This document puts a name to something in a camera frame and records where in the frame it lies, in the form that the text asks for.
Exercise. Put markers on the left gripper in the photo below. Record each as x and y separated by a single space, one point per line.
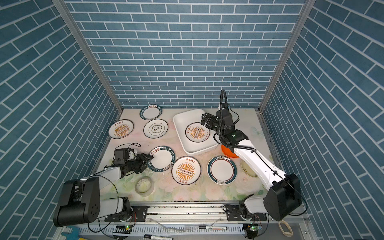
143 161

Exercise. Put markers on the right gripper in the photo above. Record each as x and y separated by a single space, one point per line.
209 125

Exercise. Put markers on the orange sunburst plate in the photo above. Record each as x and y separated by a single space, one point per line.
121 129
197 133
186 170

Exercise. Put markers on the green lettered rim plate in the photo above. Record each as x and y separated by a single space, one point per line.
163 159

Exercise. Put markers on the flower outline white plate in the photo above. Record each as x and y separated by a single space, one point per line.
155 129

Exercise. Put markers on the green red ring plate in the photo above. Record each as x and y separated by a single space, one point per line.
222 170

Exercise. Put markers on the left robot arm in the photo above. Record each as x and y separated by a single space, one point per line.
80 199

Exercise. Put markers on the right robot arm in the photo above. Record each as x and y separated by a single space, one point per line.
284 191

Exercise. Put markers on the white plastic bin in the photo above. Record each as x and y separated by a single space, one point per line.
181 121

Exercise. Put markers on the clear tape roll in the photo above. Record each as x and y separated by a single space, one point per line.
144 186

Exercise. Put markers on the small green rim plate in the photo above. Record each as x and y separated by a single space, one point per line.
151 112

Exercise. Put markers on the yellow floral plate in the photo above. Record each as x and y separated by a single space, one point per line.
248 170

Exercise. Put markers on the black marker pen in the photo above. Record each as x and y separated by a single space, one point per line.
153 237

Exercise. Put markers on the beige rubber band loop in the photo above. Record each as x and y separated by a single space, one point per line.
286 229

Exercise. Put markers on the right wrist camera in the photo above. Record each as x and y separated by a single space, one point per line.
225 117

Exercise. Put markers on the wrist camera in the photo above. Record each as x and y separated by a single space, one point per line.
122 156
225 117

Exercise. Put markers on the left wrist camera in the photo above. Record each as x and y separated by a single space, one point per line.
122 156

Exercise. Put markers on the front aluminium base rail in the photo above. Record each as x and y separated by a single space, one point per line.
194 220

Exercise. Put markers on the aluminium frame rail right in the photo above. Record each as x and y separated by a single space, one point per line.
304 14

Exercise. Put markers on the aluminium frame rail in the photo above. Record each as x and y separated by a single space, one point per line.
304 14
77 34

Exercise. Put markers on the aluminium frame rail left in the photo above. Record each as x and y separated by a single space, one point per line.
77 34

